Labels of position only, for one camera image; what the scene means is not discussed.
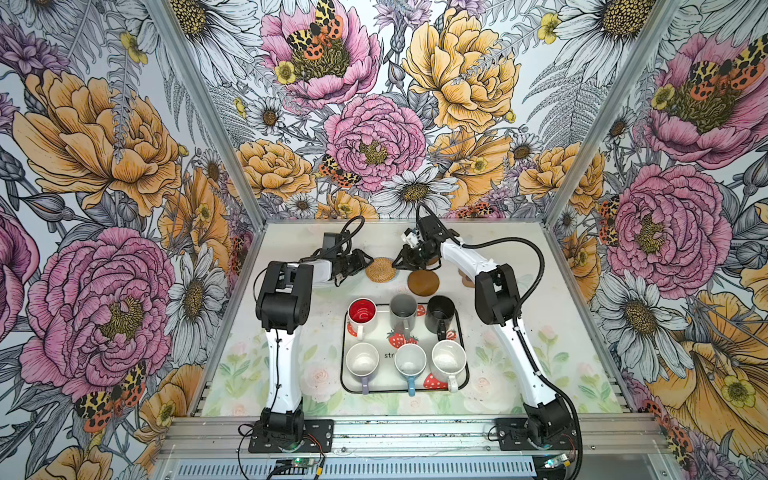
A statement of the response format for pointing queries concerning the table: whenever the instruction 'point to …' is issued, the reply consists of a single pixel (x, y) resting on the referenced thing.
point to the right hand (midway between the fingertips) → (396, 270)
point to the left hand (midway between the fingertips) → (371, 266)
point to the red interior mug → (361, 311)
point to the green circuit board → (302, 462)
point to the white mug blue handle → (410, 360)
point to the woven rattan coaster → (381, 270)
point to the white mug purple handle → (362, 359)
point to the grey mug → (403, 309)
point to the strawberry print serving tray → (389, 359)
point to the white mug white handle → (449, 358)
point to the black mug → (440, 314)
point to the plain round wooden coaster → (423, 283)
